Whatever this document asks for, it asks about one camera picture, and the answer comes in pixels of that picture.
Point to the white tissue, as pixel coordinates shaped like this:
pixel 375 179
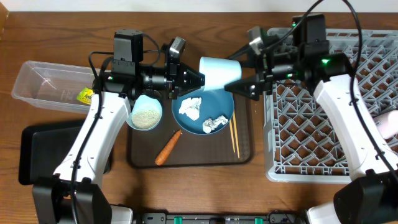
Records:
pixel 210 125
pixel 191 107

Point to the green snack wrapper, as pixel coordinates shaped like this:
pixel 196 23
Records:
pixel 85 96

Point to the small light blue cup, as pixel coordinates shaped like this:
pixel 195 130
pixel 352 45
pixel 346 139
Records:
pixel 219 72

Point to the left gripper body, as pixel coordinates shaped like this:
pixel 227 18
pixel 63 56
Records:
pixel 171 70

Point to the orange carrot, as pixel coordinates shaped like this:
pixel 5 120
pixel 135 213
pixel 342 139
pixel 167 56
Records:
pixel 165 152

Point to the pink cup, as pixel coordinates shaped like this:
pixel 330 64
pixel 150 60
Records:
pixel 387 124

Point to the dark blue plate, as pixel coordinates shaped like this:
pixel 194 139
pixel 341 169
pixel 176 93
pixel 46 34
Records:
pixel 214 103

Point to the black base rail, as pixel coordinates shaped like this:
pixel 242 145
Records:
pixel 217 218

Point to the light blue bowl with rice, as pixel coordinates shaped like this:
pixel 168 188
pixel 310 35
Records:
pixel 146 114

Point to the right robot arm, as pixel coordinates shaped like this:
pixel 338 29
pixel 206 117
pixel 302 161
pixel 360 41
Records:
pixel 371 196

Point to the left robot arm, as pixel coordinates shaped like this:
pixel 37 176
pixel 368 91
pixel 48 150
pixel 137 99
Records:
pixel 73 193

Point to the dark brown serving tray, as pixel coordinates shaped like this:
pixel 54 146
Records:
pixel 192 149

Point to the black bin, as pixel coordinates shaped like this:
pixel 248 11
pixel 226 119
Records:
pixel 44 147

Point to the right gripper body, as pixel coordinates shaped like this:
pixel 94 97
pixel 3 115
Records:
pixel 262 66

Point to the wooden chopstick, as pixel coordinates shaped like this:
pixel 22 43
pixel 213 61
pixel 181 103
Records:
pixel 236 140
pixel 232 134

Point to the clear plastic bin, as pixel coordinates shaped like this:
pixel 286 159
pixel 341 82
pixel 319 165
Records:
pixel 53 86

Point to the grey dishwasher rack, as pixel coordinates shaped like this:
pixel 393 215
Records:
pixel 299 142

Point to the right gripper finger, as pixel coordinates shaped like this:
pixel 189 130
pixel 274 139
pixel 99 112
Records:
pixel 246 50
pixel 251 87

